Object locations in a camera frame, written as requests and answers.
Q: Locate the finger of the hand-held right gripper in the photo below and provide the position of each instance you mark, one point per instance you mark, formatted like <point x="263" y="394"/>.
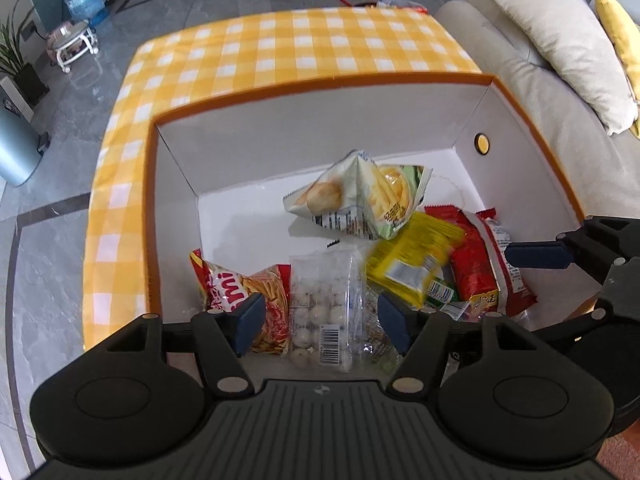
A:
<point x="575" y="322"/>
<point x="540" y="255"/>

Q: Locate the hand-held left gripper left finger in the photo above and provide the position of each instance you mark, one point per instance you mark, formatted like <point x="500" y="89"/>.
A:
<point x="250" y="322"/>

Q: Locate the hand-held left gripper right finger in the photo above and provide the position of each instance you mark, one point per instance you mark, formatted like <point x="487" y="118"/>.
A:
<point x="395" y="322"/>

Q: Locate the red noodle snack packet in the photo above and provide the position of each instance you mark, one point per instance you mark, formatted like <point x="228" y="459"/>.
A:
<point x="270" y="290"/>

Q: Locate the long red snack packet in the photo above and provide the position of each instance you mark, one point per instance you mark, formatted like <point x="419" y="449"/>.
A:
<point x="475" y="265"/>

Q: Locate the yellow snack packet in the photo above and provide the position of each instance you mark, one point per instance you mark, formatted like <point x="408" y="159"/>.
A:
<point x="400" y="255"/>

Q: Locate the clear packet of white balls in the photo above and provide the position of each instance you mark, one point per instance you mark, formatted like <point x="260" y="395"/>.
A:
<point x="320" y="305"/>

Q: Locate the green fries snack packet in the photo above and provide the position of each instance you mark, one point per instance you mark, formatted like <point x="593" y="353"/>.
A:
<point x="395" y="195"/>

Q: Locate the white puff snack packet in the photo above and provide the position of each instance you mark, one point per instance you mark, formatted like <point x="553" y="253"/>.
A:
<point x="320" y="195"/>

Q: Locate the orange cardboard box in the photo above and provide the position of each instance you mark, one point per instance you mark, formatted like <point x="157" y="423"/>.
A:
<point x="325" y="125"/>

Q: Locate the beige cushion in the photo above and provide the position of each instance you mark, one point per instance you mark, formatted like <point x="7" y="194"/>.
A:
<point x="565" y="45"/>

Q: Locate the beige sofa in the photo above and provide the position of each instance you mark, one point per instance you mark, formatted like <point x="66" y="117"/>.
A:
<point x="505" y="45"/>

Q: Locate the yellow cushion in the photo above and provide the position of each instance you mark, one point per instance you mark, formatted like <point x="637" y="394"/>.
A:
<point x="620" y="35"/>

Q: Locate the yellow checked tablecloth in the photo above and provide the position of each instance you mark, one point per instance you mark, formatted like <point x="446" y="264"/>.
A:
<point x="300" y="45"/>

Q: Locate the silver trash can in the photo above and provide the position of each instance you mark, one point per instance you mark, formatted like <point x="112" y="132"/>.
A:
<point x="15" y="140"/>

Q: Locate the white round stool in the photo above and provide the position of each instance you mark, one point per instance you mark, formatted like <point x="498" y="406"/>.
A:
<point x="70" y="45"/>

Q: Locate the potted green plant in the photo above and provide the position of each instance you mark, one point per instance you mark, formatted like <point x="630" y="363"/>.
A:
<point x="22" y="70"/>

